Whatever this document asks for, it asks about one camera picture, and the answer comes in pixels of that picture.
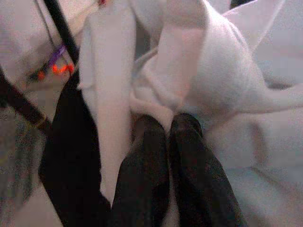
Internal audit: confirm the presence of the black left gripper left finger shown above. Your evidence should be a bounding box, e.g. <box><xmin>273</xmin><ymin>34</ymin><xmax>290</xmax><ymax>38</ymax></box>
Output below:
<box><xmin>111</xmin><ymin>114</ymin><xmax>170</xmax><ymax>227</ymax></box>

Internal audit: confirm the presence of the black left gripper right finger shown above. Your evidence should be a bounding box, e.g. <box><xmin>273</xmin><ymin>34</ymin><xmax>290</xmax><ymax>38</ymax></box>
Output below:
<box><xmin>169</xmin><ymin>113</ymin><xmax>248</xmax><ymax>227</ymax></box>

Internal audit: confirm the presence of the white shirt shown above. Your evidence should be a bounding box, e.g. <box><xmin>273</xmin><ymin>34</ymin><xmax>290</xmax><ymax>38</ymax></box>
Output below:
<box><xmin>0</xmin><ymin>0</ymin><xmax>303</xmax><ymax>227</ymax></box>

